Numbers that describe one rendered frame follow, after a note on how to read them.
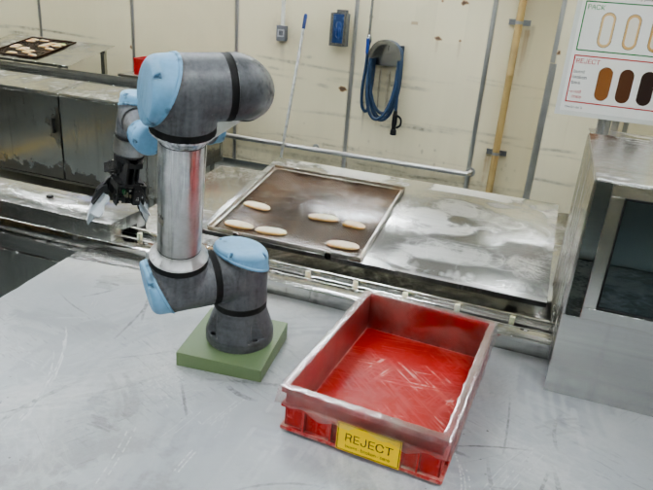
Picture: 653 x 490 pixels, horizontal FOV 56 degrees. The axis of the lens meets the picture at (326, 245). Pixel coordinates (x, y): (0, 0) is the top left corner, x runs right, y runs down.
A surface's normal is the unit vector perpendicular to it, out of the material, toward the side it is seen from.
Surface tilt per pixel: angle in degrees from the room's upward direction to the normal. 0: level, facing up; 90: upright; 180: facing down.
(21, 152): 90
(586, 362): 90
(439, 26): 90
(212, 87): 80
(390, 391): 0
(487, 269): 10
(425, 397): 0
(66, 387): 0
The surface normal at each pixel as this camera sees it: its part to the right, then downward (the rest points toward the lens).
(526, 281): 0.01, -0.85
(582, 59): -0.35, 0.33
